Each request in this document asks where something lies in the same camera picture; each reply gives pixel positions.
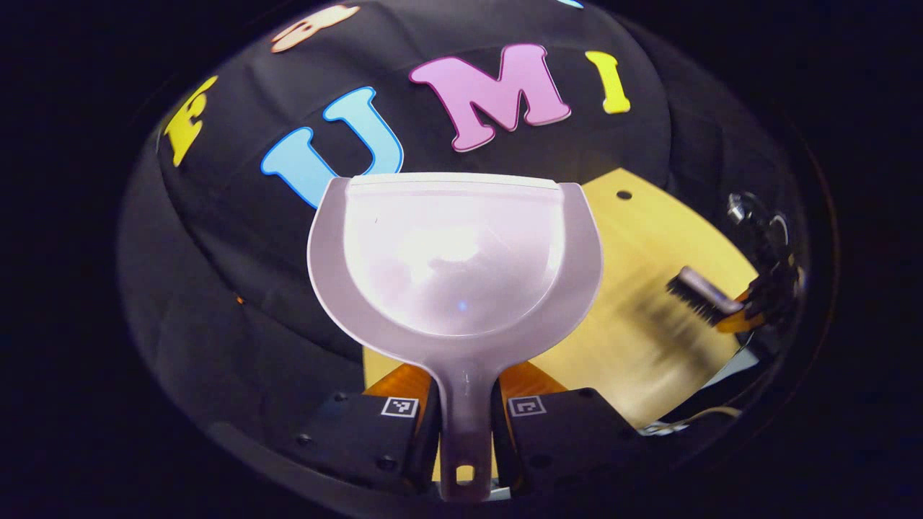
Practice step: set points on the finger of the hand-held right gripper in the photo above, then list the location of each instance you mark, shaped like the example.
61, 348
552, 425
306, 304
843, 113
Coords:
746, 317

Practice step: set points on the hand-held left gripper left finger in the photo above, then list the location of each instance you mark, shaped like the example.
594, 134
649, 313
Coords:
364, 440

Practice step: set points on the wooden desktop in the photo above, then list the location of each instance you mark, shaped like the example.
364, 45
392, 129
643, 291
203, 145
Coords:
634, 238

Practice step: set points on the small pale pink broom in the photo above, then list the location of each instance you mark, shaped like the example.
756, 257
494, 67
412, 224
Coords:
703, 295

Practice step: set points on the pale pink dustpan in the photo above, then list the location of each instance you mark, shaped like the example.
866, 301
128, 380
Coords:
454, 252

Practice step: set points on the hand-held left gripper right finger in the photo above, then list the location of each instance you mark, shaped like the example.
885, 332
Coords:
562, 432

